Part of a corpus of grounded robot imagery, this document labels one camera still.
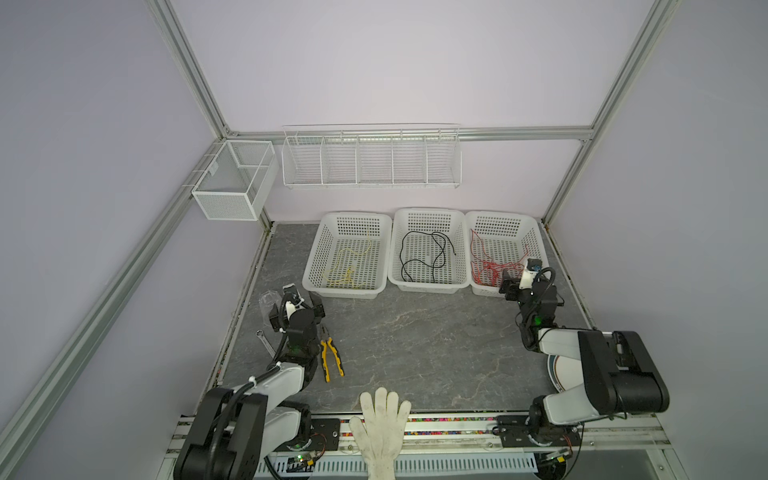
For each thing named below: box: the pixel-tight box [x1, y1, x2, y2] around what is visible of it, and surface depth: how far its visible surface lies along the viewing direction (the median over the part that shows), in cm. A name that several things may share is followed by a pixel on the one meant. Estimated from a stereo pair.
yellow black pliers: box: [320, 337, 345, 383], surface depth 87 cm
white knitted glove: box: [348, 387, 412, 480], surface depth 76 cm
